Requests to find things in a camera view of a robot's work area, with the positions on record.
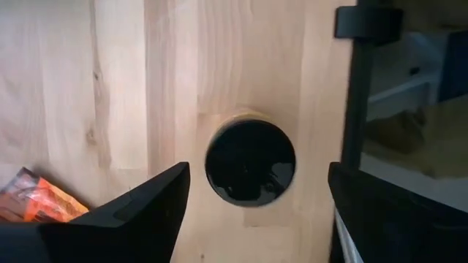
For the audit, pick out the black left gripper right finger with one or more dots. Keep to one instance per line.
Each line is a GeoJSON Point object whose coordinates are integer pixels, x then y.
{"type": "Point", "coordinates": [402, 233]}

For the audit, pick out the black-lid jar yellow label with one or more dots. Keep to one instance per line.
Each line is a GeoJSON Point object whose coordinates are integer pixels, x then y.
{"type": "Point", "coordinates": [250, 164]}

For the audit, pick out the black aluminium table frame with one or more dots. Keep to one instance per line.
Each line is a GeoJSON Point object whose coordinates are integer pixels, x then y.
{"type": "Point", "coordinates": [356, 109]}

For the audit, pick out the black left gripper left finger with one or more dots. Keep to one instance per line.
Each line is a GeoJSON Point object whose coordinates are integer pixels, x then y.
{"type": "Point", "coordinates": [91, 241]}

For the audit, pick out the orange seasoning packet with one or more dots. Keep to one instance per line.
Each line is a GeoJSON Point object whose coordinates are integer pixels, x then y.
{"type": "Point", "coordinates": [36, 201]}

